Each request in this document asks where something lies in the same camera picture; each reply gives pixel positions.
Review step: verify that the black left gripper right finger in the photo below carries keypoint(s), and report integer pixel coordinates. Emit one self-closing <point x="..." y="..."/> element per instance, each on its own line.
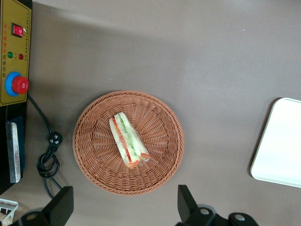
<point x="188" y="209"/>

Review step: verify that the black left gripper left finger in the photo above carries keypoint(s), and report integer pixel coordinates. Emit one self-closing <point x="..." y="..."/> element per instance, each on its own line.
<point x="58" y="209"/>

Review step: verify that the brown round wicker basket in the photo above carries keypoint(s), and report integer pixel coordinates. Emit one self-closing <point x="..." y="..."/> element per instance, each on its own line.
<point x="157" y="131"/>

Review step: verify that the wrapped triangle sandwich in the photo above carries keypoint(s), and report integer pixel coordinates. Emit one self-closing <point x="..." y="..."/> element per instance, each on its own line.
<point x="127" y="139"/>

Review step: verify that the white rectangular tray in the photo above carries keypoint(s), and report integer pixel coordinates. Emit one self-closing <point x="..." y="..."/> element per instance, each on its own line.
<point x="279" y="143"/>

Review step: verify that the tan bread piece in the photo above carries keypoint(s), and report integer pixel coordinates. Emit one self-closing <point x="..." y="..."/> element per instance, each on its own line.
<point x="4" y="219"/>

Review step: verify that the silver metal bar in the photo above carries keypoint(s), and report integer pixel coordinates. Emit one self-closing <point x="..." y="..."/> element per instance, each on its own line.
<point x="13" y="153"/>

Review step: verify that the yellow control box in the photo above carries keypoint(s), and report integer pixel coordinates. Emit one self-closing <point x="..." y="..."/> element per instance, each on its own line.
<point x="23" y="141"/>

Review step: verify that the red emergency stop button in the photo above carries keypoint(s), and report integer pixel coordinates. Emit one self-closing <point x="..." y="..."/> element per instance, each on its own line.
<point x="18" y="84"/>

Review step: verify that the red indicator lamp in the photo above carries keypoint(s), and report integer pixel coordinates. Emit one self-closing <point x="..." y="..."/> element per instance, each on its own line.
<point x="21" y="56"/>

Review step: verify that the green indicator lamp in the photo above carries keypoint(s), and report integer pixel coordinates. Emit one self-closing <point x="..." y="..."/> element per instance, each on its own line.
<point x="10" y="54"/>

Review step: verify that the red rocker switch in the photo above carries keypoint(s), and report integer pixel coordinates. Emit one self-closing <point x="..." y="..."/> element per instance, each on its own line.
<point x="17" y="30"/>

